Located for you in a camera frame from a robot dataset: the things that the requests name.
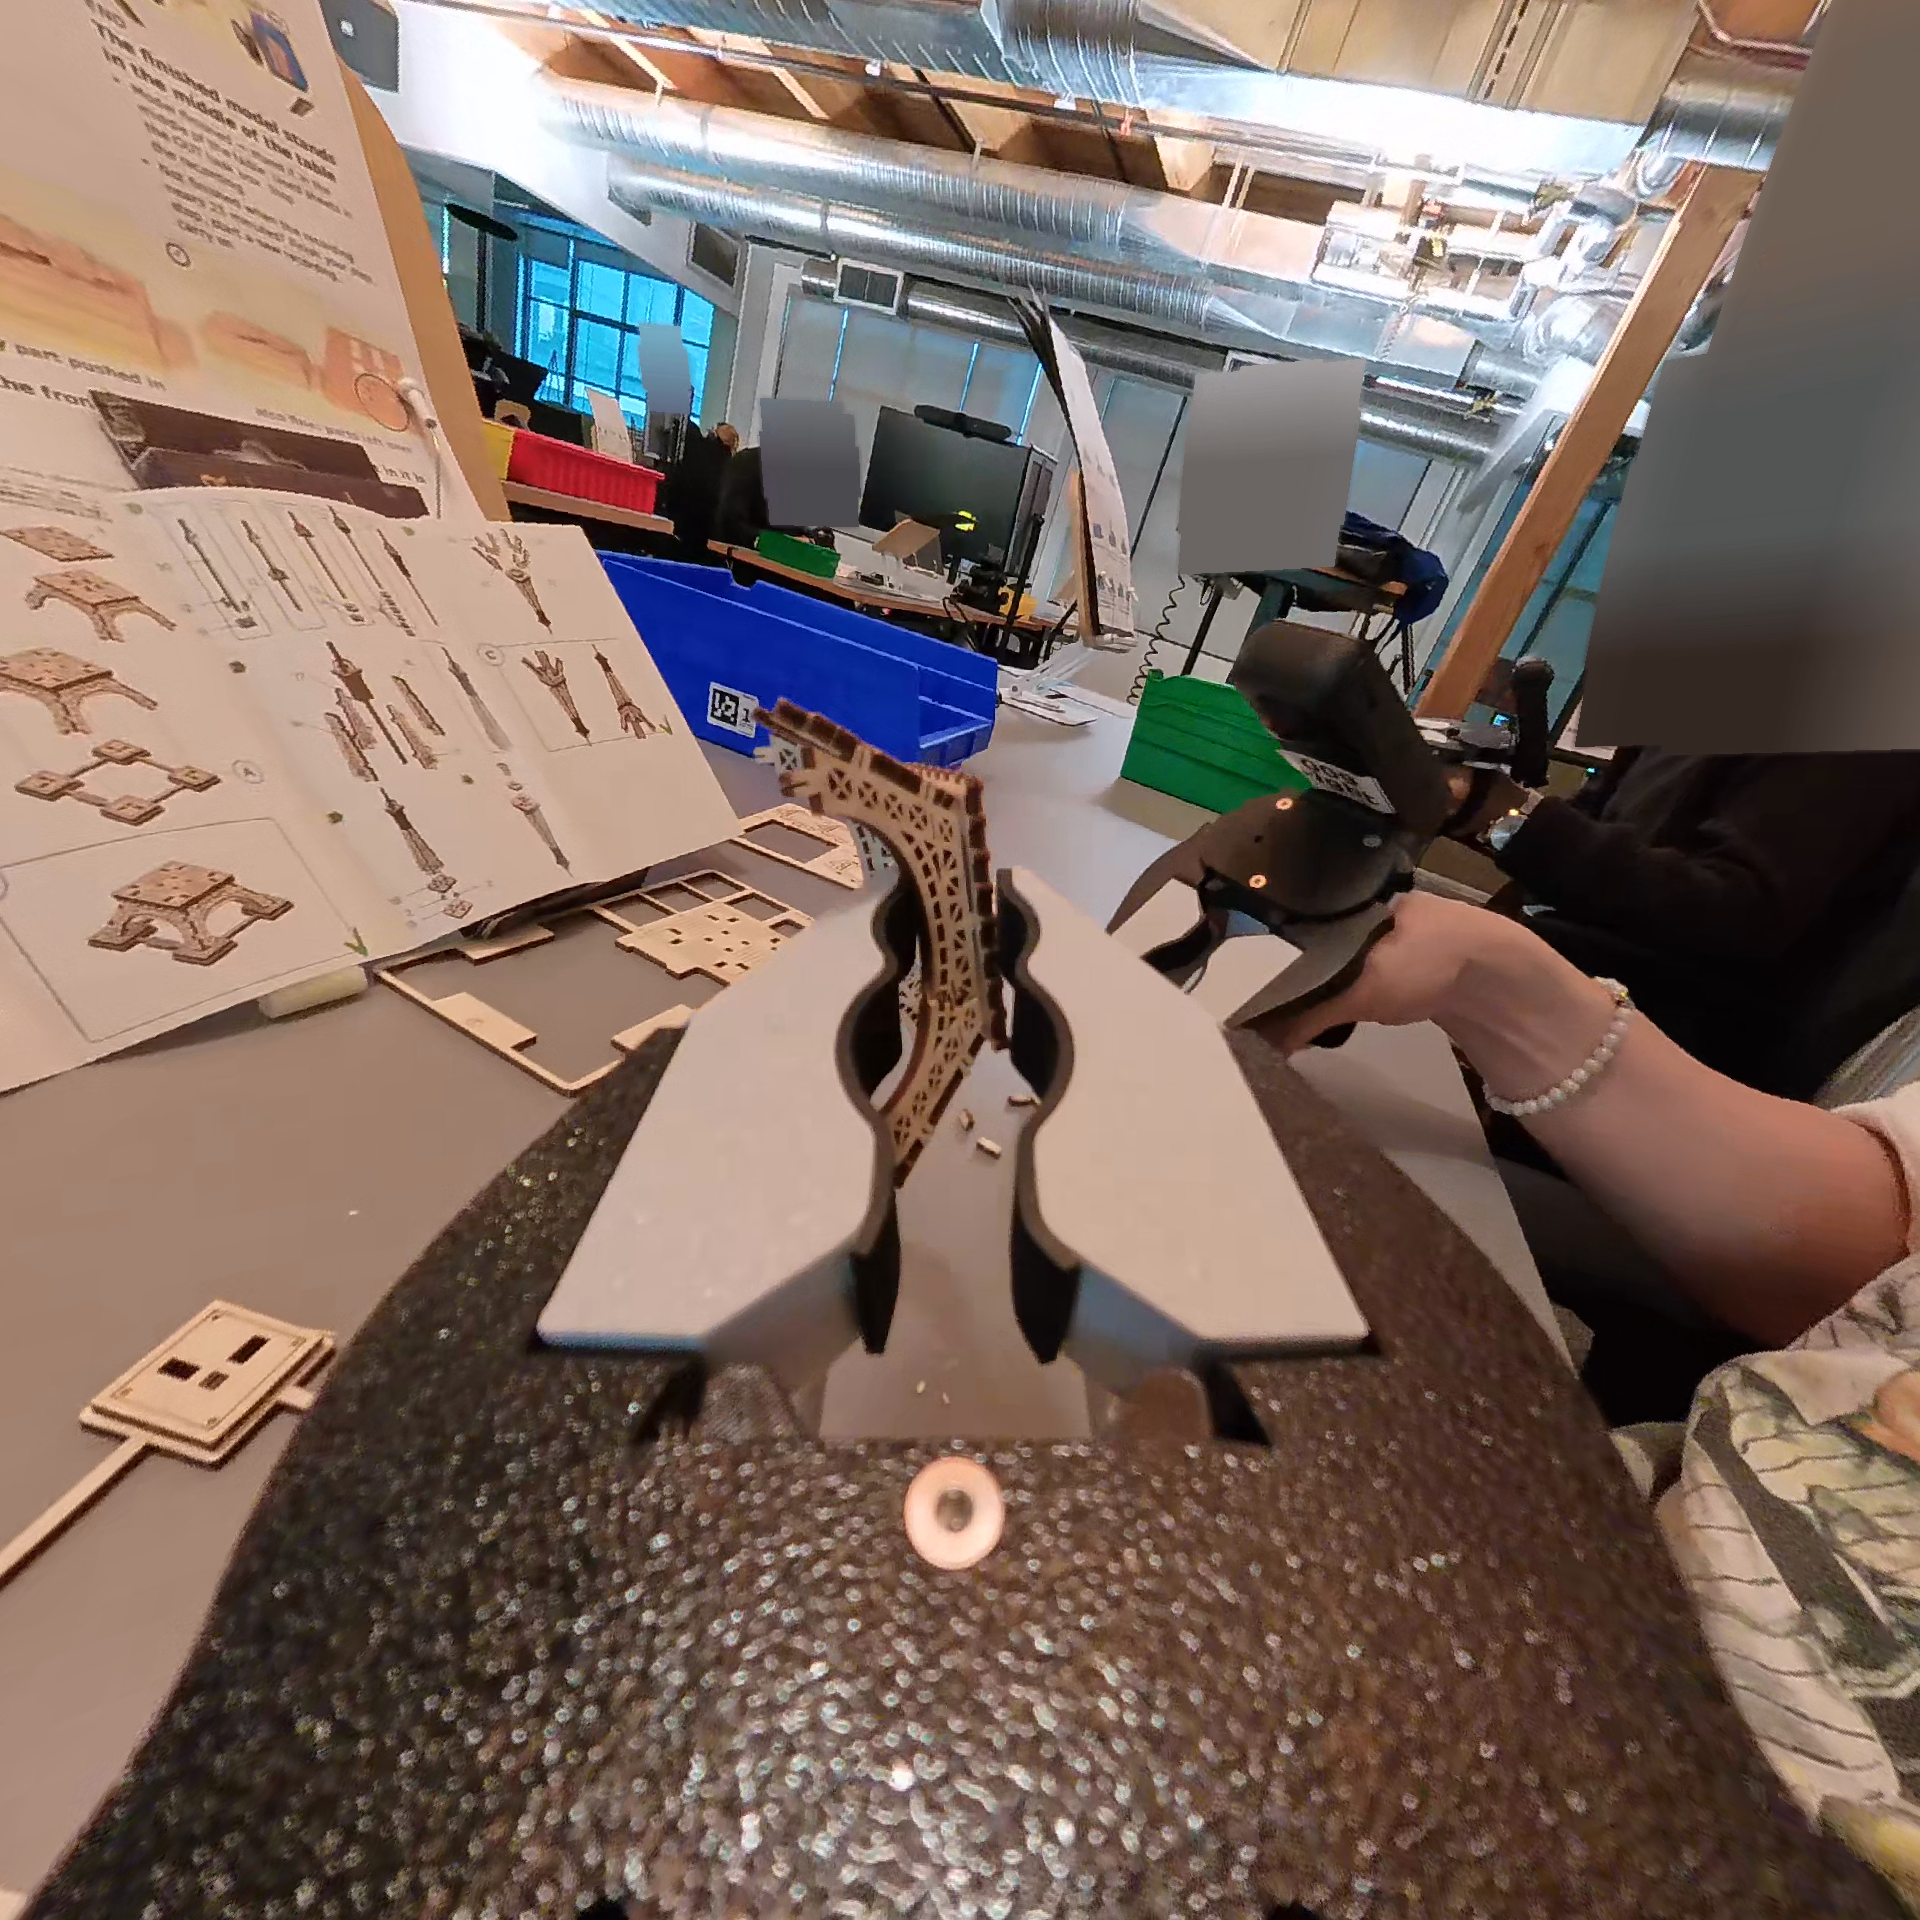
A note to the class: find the small green bin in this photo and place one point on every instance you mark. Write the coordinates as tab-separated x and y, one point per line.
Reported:
795	554

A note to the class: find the wooden poster backing board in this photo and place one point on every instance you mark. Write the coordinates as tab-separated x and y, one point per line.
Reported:
420	270

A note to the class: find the wooden support post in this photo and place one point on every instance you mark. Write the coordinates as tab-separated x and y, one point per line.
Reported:
1590	434

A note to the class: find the grey desk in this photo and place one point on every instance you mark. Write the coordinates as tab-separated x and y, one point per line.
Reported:
225	1170

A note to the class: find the silver ventilation duct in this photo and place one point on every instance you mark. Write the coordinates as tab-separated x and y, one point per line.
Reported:
974	211

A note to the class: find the white push pin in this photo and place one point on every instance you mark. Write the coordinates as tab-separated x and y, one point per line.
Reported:
412	402

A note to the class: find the folded assembly instruction booklet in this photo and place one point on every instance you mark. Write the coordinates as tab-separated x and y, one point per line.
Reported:
301	781

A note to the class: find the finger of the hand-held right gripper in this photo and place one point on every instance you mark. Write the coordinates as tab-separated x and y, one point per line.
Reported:
1329	968
1179	901

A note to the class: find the small poster board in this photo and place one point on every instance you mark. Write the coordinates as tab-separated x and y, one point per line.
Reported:
1095	481

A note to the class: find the person's right hand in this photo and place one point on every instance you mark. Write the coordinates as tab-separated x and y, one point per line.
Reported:
1470	990

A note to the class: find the large instruction poster sheet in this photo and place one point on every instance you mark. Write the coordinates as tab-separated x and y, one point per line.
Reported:
195	195

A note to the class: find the wooden lattice tower base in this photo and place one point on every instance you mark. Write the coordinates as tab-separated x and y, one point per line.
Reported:
939	901

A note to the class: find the black computer monitor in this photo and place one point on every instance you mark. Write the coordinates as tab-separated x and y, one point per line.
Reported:
953	473

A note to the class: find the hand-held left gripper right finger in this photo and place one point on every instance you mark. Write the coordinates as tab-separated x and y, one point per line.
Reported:
1184	1201

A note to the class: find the wooden four-square frame piece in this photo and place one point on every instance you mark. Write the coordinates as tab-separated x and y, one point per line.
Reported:
211	1381

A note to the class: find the person's striped shirt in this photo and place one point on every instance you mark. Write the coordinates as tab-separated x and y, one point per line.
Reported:
1801	1575

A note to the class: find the green plastic bin stack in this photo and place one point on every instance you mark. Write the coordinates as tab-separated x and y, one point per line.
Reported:
1201	743

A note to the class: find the wooden empty frame piece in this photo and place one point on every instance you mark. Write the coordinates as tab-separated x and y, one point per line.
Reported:
704	939

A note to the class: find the dark packaging card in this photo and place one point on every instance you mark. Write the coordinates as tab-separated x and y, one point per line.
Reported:
255	450

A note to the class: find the red plastic bins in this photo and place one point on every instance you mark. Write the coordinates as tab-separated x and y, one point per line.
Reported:
585	473

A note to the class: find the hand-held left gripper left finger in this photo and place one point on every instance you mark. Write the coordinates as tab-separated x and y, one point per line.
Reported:
720	1201

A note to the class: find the blue plastic bin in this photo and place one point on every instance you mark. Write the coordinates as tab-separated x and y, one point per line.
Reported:
810	660

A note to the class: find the person's right forearm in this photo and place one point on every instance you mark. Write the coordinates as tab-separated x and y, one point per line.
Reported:
1724	1185

